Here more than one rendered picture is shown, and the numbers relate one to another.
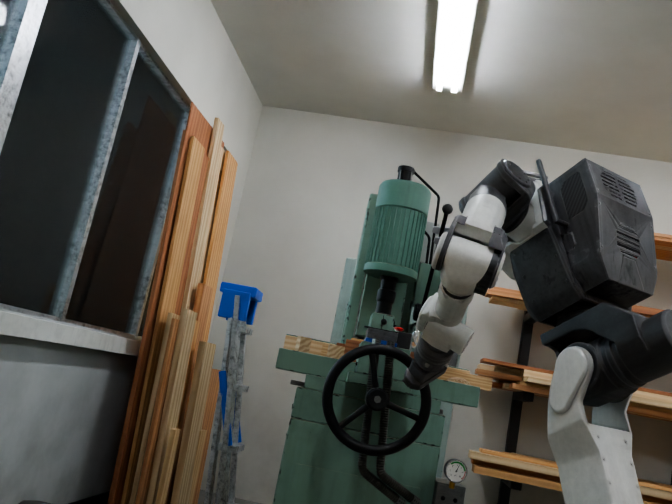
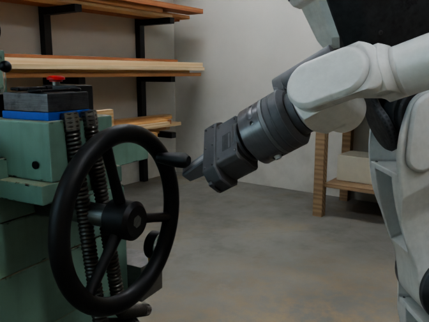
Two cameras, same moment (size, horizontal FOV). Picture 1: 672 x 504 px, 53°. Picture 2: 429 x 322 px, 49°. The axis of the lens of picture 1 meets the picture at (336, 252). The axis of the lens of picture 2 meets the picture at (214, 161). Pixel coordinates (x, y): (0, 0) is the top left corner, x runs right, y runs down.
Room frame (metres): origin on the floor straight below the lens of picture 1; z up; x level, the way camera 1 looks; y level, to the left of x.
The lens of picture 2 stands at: (1.36, 0.37, 1.03)
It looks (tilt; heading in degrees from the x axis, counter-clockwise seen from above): 11 degrees down; 297
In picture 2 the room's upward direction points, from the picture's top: straight up
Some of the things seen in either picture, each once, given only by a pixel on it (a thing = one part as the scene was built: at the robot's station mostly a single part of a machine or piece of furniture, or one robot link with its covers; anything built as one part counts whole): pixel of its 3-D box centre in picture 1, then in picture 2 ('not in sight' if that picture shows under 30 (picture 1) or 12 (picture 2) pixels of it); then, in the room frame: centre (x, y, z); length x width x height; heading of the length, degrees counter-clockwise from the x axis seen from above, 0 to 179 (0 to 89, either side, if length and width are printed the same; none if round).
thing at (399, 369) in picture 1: (381, 361); (53, 143); (1.95, -0.19, 0.91); 0.15 x 0.14 x 0.09; 89
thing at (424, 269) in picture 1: (426, 286); not in sight; (2.35, -0.34, 1.23); 0.09 x 0.08 x 0.15; 179
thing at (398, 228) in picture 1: (397, 232); not in sight; (2.14, -0.19, 1.35); 0.18 x 0.18 x 0.31
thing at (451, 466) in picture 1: (454, 473); (155, 248); (1.93, -0.44, 0.65); 0.06 x 0.04 x 0.08; 89
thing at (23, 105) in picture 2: (387, 337); (54, 99); (1.95, -0.20, 0.99); 0.13 x 0.11 x 0.06; 89
